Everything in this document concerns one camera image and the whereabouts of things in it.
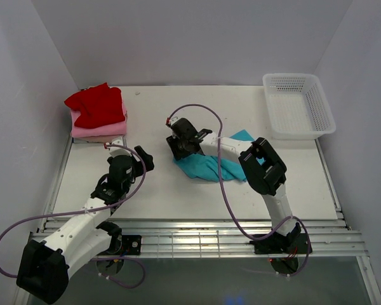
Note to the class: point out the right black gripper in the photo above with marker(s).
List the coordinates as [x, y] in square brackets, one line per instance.
[172, 142]

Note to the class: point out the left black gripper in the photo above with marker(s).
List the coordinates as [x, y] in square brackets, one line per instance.
[147, 158]

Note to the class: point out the teal t shirt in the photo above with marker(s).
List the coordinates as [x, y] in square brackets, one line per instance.
[206, 168]

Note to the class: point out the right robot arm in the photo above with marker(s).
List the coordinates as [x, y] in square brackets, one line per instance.
[265, 173]

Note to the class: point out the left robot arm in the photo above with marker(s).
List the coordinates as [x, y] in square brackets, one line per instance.
[47, 266]

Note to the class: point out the pink folded t shirt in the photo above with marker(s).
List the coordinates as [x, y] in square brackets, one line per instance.
[119, 128]

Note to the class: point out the beige folded t shirt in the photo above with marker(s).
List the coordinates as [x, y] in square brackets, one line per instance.
[96, 139]

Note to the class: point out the red folded t shirt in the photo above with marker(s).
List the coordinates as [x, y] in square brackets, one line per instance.
[98, 106]

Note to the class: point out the white plastic basket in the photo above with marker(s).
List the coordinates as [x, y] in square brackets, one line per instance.
[297, 106]

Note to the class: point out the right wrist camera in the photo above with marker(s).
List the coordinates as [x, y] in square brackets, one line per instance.
[171, 121]

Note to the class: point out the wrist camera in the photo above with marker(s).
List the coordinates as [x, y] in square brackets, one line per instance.
[115, 147]
[171, 121]

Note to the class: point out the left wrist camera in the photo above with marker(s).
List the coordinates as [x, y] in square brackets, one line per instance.
[115, 147]

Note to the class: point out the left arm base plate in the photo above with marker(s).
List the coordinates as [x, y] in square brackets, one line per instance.
[125, 245]

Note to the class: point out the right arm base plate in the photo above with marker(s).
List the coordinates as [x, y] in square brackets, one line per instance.
[279, 244]

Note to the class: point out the aluminium frame rail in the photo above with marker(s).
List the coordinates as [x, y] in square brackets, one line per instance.
[194, 253]

